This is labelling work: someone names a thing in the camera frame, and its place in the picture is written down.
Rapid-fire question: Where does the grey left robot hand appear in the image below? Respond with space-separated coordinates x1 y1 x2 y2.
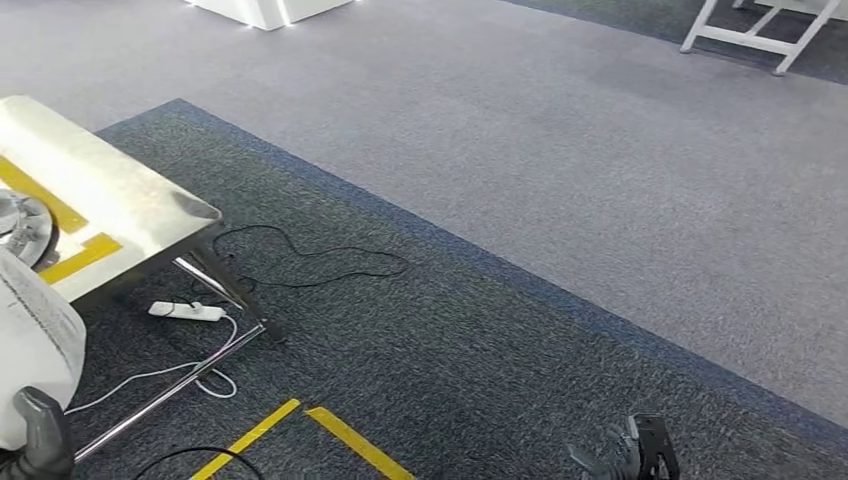
0 387 76 480

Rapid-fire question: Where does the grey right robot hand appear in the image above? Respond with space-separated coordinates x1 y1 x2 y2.
563 413 682 480

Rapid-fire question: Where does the white plastic car part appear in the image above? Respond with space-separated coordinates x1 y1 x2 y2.
0 248 88 452

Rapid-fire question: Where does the yellow workbench tape outline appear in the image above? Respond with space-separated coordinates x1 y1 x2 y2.
0 155 125 287

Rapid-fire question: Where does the stainless steel workbench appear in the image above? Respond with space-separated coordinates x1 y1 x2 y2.
0 95 288 465

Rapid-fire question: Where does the white power strip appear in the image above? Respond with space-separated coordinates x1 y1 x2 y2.
146 300 227 324

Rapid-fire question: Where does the grey plastic hubcap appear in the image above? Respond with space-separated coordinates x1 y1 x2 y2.
0 188 58 270

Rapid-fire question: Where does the yellow floor tape outline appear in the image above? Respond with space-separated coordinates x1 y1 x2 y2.
190 398 416 480

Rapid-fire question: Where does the white lit platform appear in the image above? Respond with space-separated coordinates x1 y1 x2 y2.
184 0 358 33

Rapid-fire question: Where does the white power strip cable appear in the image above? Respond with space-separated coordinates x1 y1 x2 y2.
62 314 240 420

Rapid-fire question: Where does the black robot tether cable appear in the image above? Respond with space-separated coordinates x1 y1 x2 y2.
132 447 267 480

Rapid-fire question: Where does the thin black floor cable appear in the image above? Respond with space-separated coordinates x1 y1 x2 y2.
210 224 411 290

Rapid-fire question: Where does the white table frame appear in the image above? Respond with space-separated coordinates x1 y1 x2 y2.
731 0 848 13
679 0 843 77

